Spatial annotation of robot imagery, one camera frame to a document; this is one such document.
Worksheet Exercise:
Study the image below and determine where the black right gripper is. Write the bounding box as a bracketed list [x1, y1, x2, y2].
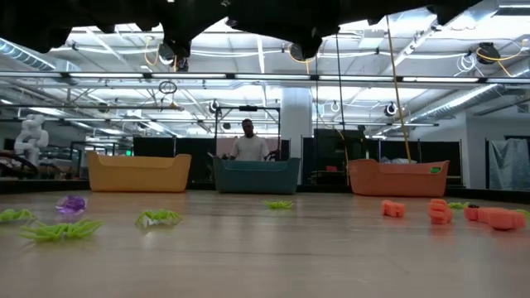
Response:
[225, 0, 345, 60]

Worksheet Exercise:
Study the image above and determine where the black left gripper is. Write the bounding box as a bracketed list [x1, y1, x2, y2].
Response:
[103, 0, 228, 60]

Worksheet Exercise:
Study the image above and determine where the person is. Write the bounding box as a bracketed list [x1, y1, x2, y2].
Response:
[229, 118, 272, 162]

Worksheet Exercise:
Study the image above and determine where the black partition panel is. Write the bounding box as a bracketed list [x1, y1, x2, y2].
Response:
[301, 128, 464, 187]
[132, 136, 216, 183]

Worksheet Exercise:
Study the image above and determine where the teal plastic bin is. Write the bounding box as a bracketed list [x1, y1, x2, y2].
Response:
[212, 156, 302, 195]

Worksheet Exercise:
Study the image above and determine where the yellow plastic bin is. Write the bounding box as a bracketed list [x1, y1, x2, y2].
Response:
[86, 151, 193, 194]

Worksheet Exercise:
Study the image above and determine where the orange plastic bin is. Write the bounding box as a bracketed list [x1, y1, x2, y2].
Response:
[346, 159, 451, 198]

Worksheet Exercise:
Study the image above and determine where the grey cover sheet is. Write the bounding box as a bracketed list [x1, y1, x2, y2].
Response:
[488, 137, 530, 191]

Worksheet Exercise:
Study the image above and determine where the black ceiling cable reel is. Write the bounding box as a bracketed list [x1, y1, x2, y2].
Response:
[158, 41, 190, 74]
[288, 43, 311, 63]
[478, 41, 501, 66]

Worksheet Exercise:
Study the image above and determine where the black workstation frame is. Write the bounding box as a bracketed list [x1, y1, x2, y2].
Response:
[214, 105, 282, 161]

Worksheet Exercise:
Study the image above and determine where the yellow hanging cable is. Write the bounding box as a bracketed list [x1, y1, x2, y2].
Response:
[384, 16, 413, 162]

